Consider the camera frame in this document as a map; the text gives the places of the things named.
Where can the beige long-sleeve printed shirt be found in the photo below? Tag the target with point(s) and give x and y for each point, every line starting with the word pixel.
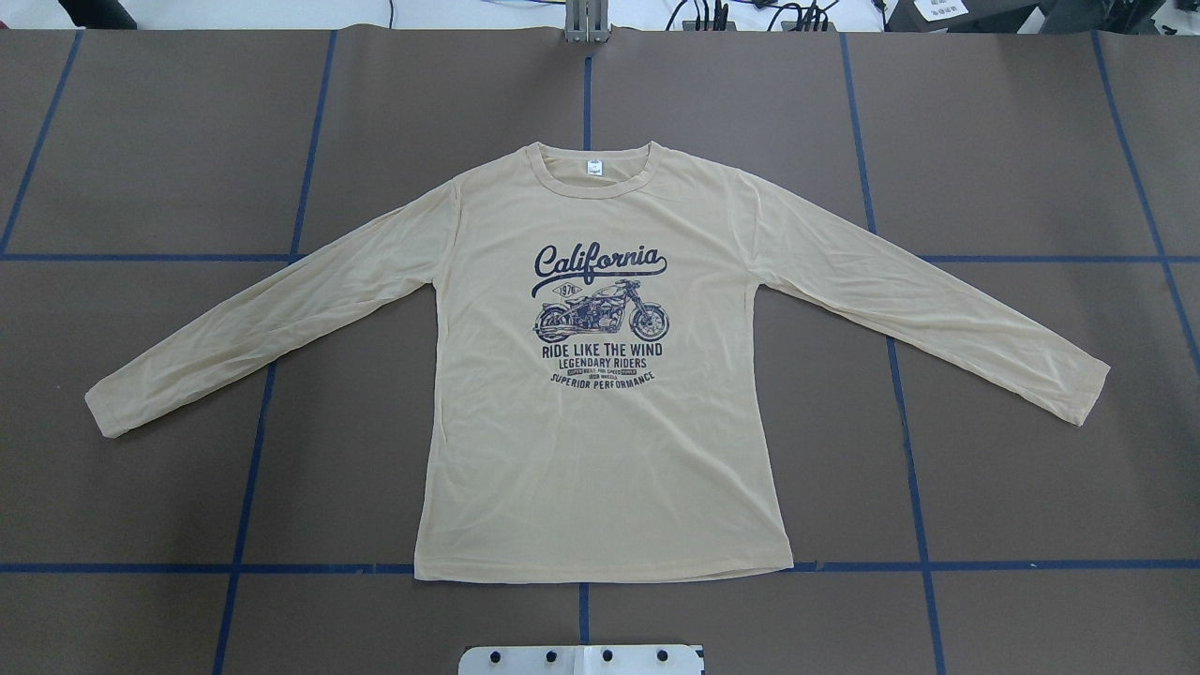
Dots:
pixel 595 416

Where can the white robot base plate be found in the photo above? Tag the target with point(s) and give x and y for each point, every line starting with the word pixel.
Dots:
pixel 584 659

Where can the grey aluminium post bracket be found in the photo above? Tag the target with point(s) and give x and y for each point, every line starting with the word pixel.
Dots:
pixel 586 21

